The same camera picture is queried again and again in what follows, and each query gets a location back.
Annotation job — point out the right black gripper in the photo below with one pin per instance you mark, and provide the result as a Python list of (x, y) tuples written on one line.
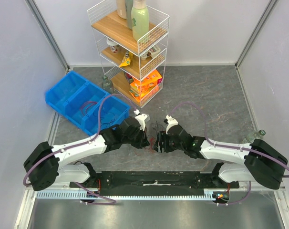
[(161, 142)]

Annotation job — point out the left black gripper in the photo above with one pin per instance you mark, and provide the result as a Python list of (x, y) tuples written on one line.
[(143, 141)]

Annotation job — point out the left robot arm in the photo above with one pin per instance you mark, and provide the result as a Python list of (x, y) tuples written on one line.
[(53, 165)]

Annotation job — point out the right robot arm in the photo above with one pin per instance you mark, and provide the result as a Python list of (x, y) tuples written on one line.
[(257, 161)]

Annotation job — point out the orange snack box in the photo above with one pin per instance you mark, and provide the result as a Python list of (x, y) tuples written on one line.
[(147, 87)]

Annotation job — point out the left glass bottle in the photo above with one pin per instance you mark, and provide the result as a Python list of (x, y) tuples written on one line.
[(107, 85)]

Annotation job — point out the glass bottle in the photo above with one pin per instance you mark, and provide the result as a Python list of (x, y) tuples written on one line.
[(107, 85), (251, 137)]

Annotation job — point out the blue plastic bin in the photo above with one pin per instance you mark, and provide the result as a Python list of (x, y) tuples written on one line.
[(78, 100)]

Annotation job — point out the yellow snack bag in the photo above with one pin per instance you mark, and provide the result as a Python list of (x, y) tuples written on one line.
[(127, 59)]

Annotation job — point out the right glass bottle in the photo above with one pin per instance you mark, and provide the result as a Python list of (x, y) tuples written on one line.
[(251, 137)]

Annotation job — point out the white cup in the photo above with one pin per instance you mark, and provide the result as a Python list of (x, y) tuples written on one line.
[(114, 47)]

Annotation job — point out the green bottle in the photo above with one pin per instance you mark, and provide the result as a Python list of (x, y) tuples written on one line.
[(140, 19)]

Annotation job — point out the beige bottle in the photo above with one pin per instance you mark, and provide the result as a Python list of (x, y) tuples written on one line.
[(121, 9)]

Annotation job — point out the grey-green bottle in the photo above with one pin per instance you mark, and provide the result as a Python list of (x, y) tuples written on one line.
[(128, 7)]

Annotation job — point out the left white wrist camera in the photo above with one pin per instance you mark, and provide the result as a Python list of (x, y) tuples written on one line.
[(141, 118)]

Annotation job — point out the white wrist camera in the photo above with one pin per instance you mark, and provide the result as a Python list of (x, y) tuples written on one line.
[(170, 122), (141, 118)]

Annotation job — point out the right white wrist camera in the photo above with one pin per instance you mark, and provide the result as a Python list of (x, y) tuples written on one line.
[(170, 122)]

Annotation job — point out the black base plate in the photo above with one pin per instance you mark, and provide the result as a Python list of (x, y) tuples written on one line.
[(155, 183)]

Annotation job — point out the slotted cable duct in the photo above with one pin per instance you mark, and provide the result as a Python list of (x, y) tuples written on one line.
[(83, 195)]

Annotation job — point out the white wire shelf rack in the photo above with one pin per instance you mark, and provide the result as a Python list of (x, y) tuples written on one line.
[(106, 23)]

